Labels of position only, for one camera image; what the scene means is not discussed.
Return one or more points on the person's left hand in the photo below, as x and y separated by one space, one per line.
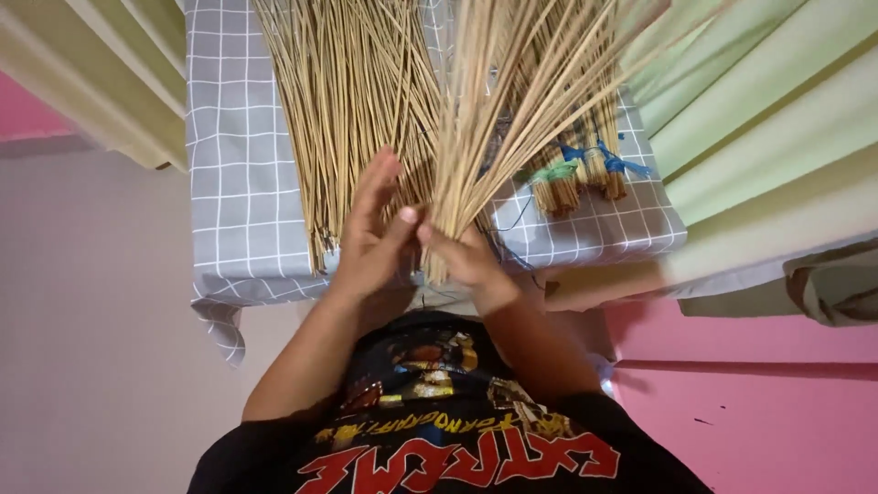
367 254

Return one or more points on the person's right hand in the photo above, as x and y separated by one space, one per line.
473 264

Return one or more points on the bunch of broom sticks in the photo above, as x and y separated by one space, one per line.
494 130

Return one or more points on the dark blue thread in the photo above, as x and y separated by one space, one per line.
516 218

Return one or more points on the stick bundle with green tie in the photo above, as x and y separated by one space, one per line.
554 189

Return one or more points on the grey white-grid cloth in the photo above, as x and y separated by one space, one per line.
240 171

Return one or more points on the loose pile of palm sticks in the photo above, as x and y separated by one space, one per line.
343 103

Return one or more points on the stick bundle with blue tie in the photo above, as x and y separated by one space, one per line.
612 175
586 161

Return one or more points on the black printed t-shirt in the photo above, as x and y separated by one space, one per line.
439 425

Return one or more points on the cream green curtain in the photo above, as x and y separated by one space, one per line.
116 75

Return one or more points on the pale green curtain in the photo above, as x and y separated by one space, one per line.
754 137

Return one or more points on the grey brown patterned cloth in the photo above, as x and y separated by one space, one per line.
837 285

